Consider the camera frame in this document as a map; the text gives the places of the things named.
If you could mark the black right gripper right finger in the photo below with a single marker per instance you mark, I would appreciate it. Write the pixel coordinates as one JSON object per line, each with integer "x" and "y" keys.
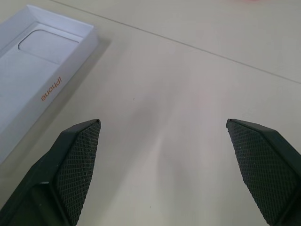
{"x": 265, "y": 164}

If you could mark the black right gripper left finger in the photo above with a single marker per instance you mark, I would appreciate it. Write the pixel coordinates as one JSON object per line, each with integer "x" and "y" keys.
{"x": 70, "y": 169}

